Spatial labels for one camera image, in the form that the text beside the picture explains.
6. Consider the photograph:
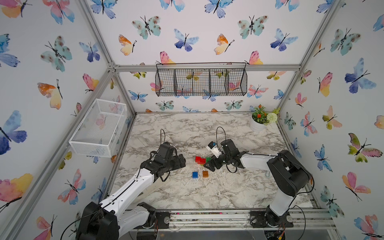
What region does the long red lego brick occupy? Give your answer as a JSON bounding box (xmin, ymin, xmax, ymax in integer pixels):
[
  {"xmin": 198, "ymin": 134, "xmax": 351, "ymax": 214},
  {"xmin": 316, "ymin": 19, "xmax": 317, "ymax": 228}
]
[{"xmin": 195, "ymin": 156, "xmax": 206, "ymax": 165}]

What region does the blue lego brick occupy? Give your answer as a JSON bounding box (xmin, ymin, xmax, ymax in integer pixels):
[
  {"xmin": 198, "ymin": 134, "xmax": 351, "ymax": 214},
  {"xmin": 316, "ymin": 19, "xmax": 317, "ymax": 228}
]
[{"xmin": 192, "ymin": 172, "xmax": 199, "ymax": 179}]

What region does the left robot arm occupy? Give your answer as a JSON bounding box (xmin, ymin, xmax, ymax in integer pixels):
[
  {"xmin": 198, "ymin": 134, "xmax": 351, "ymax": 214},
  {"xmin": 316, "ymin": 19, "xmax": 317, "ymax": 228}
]
[{"xmin": 76, "ymin": 142, "xmax": 186, "ymax": 240}]

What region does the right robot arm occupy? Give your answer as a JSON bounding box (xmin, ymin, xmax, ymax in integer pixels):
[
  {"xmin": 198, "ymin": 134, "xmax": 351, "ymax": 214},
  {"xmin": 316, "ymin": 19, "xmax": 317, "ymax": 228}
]
[{"xmin": 204, "ymin": 139, "xmax": 311, "ymax": 217}]

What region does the potted flower plant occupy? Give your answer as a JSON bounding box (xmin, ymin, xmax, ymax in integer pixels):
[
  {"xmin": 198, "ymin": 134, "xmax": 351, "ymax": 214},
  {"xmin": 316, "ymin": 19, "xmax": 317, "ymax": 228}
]
[{"xmin": 250, "ymin": 105, "xmax": 281, "ymax": 132}]

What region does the white mesh basket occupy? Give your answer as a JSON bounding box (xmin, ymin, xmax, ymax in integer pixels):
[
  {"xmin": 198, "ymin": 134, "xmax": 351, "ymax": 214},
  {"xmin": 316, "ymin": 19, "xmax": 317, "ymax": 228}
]
[{"xmin": 69, "ymin": 99, "xmax": 127, "ymax": 158}]

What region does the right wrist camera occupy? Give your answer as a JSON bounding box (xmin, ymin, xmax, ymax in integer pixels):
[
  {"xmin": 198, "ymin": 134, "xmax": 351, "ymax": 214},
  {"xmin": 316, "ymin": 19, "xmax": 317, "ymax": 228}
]
[{"xmin": 207, "ymin": 142, "xmax": 222, "ymax": 159}]

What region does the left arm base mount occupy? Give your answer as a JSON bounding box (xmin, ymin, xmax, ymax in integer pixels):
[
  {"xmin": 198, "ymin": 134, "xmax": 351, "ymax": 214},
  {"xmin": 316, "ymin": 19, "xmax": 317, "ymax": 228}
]
[{"xmin": 135, "ymin": 202, "xmax": 171, "ymax": 230}]

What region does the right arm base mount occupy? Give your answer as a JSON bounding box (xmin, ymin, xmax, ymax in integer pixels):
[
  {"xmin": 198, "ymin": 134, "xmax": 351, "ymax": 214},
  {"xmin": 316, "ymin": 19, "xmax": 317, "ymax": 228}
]
[{"xmin": 250, "ymin": 211, "xmax": 294, "ymax": 228}]

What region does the black wire basket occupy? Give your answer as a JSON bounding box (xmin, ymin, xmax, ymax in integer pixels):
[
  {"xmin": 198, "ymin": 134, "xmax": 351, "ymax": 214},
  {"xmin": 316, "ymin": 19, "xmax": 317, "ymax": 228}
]
[{"xmin": 153, "ymin": 63, "xmax": 248, "ymax": 97}]

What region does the aluminium front rail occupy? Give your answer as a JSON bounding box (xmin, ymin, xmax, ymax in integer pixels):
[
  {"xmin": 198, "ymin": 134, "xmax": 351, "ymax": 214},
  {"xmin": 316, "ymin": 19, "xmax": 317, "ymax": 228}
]
[{"xmin": 83, "ymin": 209, "xmax": 337, "ymax": 232}]

